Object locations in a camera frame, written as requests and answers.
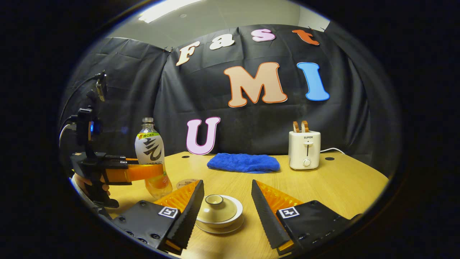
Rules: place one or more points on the clear plastic water bottle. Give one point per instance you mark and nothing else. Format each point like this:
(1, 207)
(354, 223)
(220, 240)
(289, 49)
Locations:
(150, 151)

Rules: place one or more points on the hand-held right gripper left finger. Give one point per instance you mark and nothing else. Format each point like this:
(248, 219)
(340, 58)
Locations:
(188, 216)

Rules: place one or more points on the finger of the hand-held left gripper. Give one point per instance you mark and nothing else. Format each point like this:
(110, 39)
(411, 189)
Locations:
(140, 172)
(115, 160)

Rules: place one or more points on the white toaster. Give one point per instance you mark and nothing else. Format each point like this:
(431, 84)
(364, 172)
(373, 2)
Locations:
(304, 151)

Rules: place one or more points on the black backdrop cloth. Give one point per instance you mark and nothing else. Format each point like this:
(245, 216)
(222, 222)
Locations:
(269, 133)

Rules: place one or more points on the brown toast slice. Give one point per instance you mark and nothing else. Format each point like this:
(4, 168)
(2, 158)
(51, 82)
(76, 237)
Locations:
(304, 126)
(296, 127)

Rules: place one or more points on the cream ceramic saucer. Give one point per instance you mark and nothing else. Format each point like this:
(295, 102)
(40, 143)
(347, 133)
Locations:
(230, 230)

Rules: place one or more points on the cream ceramic teacup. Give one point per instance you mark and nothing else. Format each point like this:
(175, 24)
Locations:
(238, 212)

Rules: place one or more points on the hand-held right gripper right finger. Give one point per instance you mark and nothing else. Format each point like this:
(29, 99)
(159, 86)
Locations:
(267, 216)

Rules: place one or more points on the blue towel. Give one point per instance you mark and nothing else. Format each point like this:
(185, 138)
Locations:
(244, 162)

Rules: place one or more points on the round brown coaster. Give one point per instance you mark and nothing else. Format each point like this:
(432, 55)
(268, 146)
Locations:
(185, 182)

